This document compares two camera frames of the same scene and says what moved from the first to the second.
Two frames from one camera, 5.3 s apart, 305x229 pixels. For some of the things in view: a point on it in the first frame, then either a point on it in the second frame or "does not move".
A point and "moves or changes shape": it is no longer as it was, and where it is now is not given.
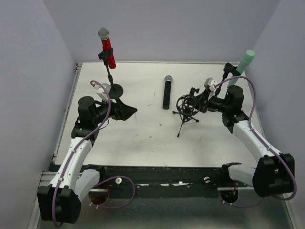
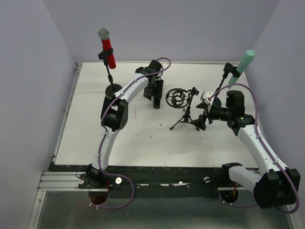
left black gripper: [117, 111] to [154, 94]
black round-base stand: [116, 91] does not move
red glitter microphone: [104, 34] does not move
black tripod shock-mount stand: [188, 105] moves or changes shape
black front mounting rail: [168, 182] does not move
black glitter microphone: [167, 79] to [157, 102]
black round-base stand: [228, 68] does not move
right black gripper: [203, 102] to [206, 115]
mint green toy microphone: [246, 60] does not move
